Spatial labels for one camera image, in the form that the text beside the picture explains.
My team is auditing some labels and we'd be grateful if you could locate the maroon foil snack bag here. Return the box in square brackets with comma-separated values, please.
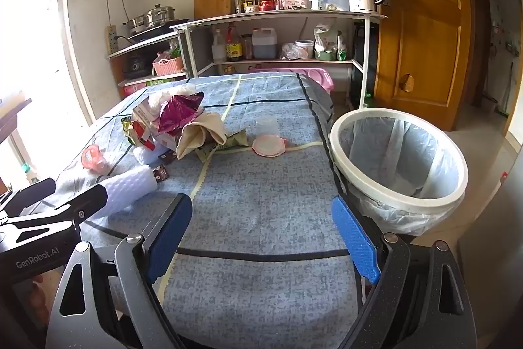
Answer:
[157, 91, 205, 135]

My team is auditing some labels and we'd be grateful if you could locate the green cardboard box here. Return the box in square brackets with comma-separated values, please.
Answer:
[118, 76, 188, 99]

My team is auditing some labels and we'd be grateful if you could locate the white round jar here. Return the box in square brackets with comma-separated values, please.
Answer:
[294, 39, 314, 59]

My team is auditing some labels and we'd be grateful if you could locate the black kitchen appliance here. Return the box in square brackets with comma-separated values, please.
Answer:
[123, 54, 148, 79]

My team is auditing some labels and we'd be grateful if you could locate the white foam fruit net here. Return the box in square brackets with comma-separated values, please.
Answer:
[133, 145, 164, 166]
[98, 165, 158, 217]

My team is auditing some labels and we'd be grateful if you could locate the pink white milk carton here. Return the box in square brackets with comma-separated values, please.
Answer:
[131, 96, 164, 125]

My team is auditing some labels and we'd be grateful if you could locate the steel steamer pot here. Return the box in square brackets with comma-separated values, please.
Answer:
[123, 5, 177, 28]

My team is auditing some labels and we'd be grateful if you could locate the crumpled clear plastic bag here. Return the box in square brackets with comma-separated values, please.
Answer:
[279, 42, 308, 61]

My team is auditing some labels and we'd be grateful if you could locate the beige paper bag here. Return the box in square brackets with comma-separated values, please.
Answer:
[176, 114, 227, 161]

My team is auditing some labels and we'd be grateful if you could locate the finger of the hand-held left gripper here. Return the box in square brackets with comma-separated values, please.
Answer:
[0, 183, 108, 236]
[0, 177, 57, 217]

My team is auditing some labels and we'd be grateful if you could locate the wooden door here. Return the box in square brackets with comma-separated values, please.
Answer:
[370, 0, 475, 131]

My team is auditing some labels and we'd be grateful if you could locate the tall white shelf unit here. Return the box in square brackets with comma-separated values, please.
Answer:
[174, 8, 387, 110]

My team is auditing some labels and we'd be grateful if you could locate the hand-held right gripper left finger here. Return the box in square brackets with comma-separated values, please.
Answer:
[46, 194, 193, 349]

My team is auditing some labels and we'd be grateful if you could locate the white round trash bin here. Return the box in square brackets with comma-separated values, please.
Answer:
[330, 109, 469, 237]

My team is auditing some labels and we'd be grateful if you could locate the clear plastic cup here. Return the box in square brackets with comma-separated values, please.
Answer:
[255, 117, 279, 141]

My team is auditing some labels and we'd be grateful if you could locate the clear plastic bin liner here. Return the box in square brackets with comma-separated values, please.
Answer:
[339, 116, 460, 237]

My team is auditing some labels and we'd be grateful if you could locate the pink lid storage box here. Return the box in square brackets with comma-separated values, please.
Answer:
[223, 66, 335, 92]

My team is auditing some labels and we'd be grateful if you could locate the white power strip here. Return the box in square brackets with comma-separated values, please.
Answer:
[107, 25, 119, 56]

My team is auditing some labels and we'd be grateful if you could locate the pink woven basket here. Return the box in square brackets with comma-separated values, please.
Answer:
[152, 57, 184, 77]

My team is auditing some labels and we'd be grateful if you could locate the white plastic bottle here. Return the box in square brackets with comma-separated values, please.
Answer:
[211, 29, 227, 63]

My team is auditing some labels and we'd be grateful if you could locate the black induction cooker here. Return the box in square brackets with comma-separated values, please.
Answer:
[128, 22, 191, 41]

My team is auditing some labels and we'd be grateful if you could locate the pink plastic lid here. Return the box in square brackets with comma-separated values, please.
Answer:
[252, 135, 287, 158]

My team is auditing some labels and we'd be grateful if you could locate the low white shelf unit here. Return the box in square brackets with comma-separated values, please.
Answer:
[108, 31, 189, 98]

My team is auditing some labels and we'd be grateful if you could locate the pink plastic wrapper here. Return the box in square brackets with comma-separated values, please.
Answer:
[82, 145, 109, 174]

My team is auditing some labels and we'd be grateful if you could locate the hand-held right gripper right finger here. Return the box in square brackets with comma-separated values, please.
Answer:
[332, 196, 477, 349]

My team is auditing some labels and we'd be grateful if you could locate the green white packet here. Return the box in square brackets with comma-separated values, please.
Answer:
[337, 31, 350, 61]

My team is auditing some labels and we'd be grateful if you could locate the red white carton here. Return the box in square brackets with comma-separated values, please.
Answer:
[133, 119, 180, 151]

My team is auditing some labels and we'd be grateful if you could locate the dark liquid plastic jug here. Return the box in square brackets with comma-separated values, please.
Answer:
[252, 28, 278, 60]

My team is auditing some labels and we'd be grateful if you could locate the white food bag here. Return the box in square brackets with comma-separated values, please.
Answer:
[314, 23, 342, 52]

